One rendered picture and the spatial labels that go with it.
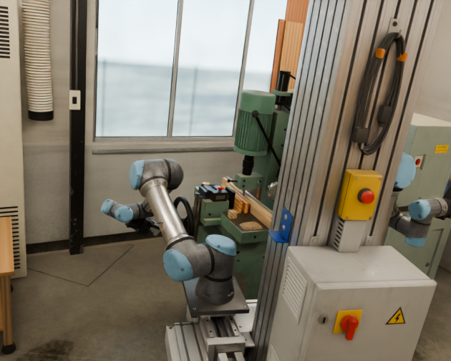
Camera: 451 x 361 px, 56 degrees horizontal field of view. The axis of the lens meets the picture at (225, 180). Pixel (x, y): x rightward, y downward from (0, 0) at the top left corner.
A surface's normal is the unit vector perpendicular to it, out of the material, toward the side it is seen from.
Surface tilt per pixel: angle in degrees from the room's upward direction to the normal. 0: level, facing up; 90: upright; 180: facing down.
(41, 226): 90
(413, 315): 90
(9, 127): 90
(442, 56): 90
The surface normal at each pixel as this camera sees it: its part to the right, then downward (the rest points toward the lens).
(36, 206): 0.47, 0.35
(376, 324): 0.23, 0.35
